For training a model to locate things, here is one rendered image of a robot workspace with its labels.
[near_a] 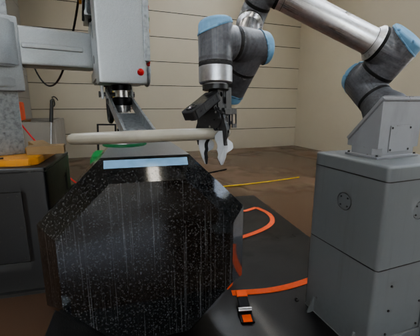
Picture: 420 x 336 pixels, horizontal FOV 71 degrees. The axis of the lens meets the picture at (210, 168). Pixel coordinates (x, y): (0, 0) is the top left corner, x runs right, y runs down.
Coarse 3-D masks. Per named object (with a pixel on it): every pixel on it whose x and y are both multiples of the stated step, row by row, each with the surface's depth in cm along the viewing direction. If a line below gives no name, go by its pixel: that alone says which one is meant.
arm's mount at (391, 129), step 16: (384, 96) 117; (400, 96) 120; (416, 96) 124; (368, 112) 124; (384, 112) 119; (400, 112) 122; (416, 112) 126; (368, 128) 125; (384, 128) 121; (400, 128) 124; (416, 128) 128; (352, 144) 133; (368, 144) 125; (384, 144) 122; (400, 144) 125; (416, 144) 130
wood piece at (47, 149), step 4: (48, 144) 185; (52, 144) 185; (56, 144) 185; (60, 144) 185; (64, 144) 186; (28, 148) 174; (32, 148) 175; (36, 148) 175; (40, 148) 176; (44, 148) 177; (48, 148) 178; (52, 148) 179; (56, 148) 179; (60, 148) 180; (64, 148) 184; (28, 152) 174; (32, 152) 175; (36, 152) 176; (40, 152) 177; (44, 152) 177; (48, 152) 178; (52, 152) 179; (56, 152) 180; (60, 152) 181; (64, 152) 182
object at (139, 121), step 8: (104, 96) 163; (112, 96) 164; (112, 104) 138; (136, 104) 142; (112, 112) 139; (136, 112) 142; (120, 120) 118; (128, 120) 133; (136, 120) 134; (144, 120) 127; (120, 128) 117; (128, 128) 124; (136, 128) 125; (144, 128) 126; (152, 128) 114
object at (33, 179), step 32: (64, 160) 205; (0, 192) 158; (32, 192) 162; (64, 192) 203; (0, 224) 162; (32, 224) 165; (0, 256) 165; (32, 256) 169; (0, 288) 168; (32, 288) 172
